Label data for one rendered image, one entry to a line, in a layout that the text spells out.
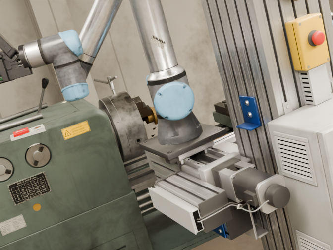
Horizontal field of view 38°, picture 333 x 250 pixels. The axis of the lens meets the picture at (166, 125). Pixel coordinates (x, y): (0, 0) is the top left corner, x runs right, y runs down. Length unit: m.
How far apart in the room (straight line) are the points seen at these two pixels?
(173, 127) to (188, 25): 3.60
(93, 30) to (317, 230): 0.85
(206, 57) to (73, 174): 3.40
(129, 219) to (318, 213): 1.02
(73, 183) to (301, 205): 1.00
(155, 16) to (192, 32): 3.76
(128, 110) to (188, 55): 3.00
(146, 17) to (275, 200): 0.60
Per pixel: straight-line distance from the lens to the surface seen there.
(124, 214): 2.10
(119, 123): 2.11
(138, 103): 2.19
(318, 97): 1.37
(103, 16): 1.49
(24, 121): 2.14
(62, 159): 1.98
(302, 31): 1.31
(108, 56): 4.72
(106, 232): 2.11
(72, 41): 1.37
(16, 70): 1.42
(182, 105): 1.38
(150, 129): 2.27
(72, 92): 1.39
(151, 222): 2.52
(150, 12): 1.36
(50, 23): 4.36
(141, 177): 2.20
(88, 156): 1.99
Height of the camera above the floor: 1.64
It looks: 16 degrees down
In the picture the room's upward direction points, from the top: 16 degrees counter-clockwise
